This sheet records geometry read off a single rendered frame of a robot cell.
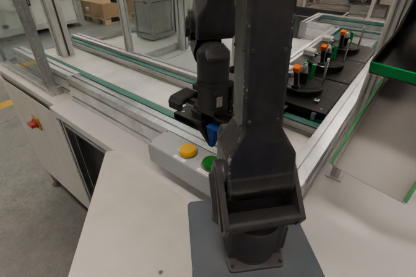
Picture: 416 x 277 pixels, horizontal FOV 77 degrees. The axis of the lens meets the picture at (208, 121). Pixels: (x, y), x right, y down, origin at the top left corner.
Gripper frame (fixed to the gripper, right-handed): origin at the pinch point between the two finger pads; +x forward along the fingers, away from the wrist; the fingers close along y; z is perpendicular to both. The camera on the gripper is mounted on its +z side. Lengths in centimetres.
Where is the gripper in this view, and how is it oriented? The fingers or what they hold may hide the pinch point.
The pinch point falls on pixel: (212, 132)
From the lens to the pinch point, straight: 53.3
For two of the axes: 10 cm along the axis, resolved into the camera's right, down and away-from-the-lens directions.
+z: 6.2, -4.3, 6.6
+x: 0.0, 8.3, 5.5
